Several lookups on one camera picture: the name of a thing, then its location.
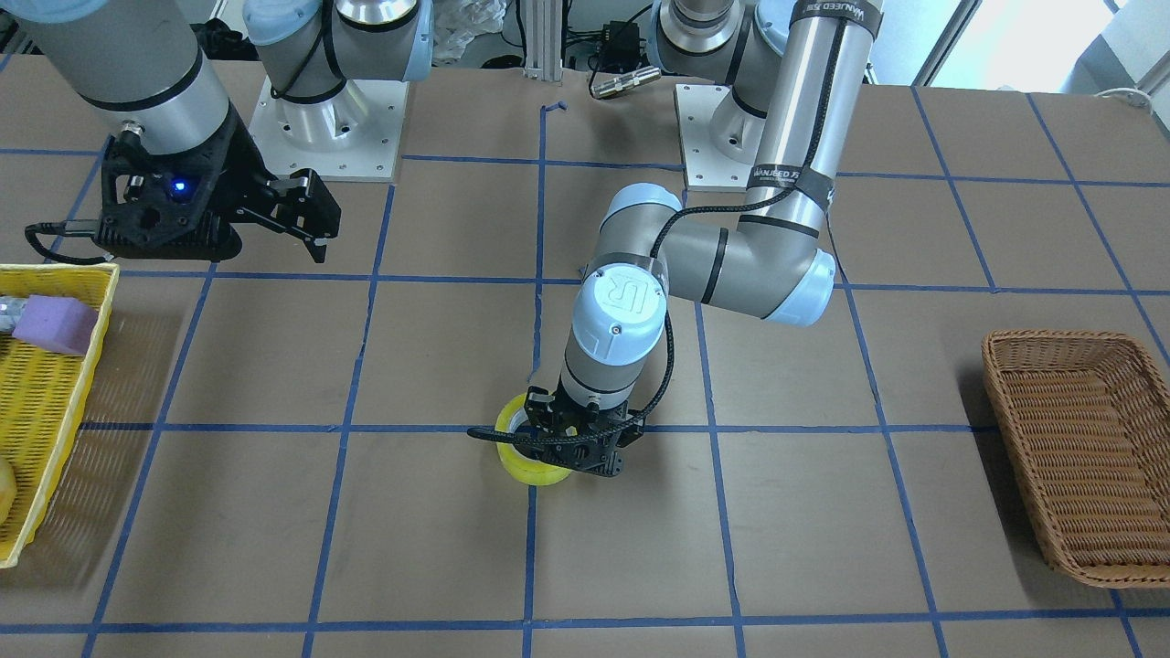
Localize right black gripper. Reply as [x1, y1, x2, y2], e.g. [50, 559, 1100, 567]
[91, 108, 340, 265]

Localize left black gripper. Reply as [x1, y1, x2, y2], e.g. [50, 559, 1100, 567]
[524, 385, 646, 458]

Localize yellow tape roll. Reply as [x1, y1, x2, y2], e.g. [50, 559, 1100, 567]
[494, 393, 572, 486]

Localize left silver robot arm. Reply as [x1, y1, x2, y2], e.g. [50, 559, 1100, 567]
[495, 1, 883, 471]

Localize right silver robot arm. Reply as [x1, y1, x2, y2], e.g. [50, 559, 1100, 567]
[4, 1, 434, 266]

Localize purple sponge block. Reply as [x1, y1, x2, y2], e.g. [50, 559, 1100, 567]
[11, 295, 99, 356]

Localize yellow woven basket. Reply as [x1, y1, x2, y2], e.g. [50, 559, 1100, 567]
[1, 262, 121, 569]

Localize yellow toy banana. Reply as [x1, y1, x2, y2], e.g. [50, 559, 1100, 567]
[0, 458, 18, 525]

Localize brown wicker basket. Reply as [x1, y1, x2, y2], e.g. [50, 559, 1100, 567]
[982, 329, 1169, 589]

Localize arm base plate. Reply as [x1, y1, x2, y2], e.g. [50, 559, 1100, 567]
[248, 80, 412, 184]
[675, 83, 765, 193]

